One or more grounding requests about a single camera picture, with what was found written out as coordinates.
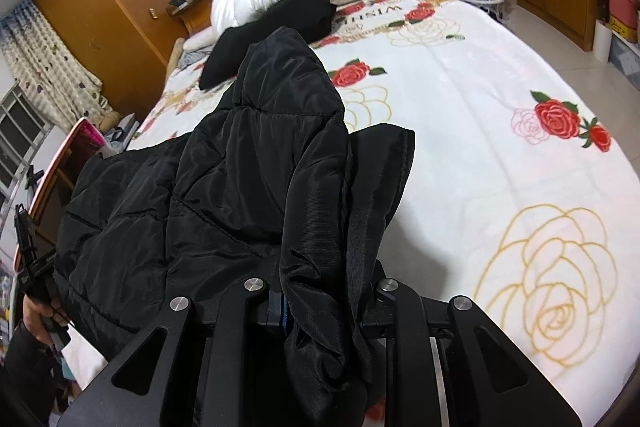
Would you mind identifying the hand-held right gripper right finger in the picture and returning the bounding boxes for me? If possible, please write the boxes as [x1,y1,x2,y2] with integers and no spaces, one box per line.
[361,277,583,427]

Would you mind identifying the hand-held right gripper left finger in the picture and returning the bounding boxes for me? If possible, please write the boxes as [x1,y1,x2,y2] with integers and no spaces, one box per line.
[60,277,296,427]

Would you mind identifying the black hooded puffer jacket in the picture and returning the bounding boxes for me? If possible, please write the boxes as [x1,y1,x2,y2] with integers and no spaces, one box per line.
[52,26,417,427]

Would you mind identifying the person's left forearm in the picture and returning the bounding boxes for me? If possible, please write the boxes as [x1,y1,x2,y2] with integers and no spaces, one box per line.
[4,322,68,427]

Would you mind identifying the person's left hand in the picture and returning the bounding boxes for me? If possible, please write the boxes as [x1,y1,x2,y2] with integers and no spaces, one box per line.
[21,292,71,348]

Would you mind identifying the window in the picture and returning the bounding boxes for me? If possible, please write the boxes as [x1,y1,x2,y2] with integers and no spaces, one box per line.
[0,84,51,208]

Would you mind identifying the white bags on chair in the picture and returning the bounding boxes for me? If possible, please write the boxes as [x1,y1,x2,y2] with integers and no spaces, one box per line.
[97,112,139,156]

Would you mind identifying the dotted beige curtain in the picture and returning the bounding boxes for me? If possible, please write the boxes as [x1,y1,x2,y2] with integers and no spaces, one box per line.
[0,0,113,132]

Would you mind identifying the rose printed blanket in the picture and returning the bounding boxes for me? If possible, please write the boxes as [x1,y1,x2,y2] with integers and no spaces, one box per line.
[60,0,640,427]

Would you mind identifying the beige bolster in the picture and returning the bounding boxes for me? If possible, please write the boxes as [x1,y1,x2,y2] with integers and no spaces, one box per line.
[166,38,187,72]

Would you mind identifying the grey cloth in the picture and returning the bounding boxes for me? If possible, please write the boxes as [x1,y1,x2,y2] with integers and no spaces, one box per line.
[177,49,212,70]

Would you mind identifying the tall wooden wardrobe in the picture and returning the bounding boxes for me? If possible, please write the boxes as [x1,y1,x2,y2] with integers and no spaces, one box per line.
[34,0,188,122]

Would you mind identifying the white pillow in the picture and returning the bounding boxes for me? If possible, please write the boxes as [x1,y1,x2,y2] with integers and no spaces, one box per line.
[182,28,222,52]

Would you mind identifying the folded black cloth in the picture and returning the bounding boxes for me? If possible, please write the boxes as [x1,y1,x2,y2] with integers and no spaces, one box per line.
[199,0,337,88]

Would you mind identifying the white waste basket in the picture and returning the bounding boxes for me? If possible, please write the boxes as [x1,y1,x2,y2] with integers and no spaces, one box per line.
[460,0,506,26]

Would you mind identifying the white paper roll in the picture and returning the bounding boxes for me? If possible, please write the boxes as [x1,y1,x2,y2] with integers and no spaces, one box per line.
[593,19,614,60]

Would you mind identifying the red box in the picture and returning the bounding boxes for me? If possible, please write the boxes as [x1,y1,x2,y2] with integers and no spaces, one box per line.
[605,0,640,44]

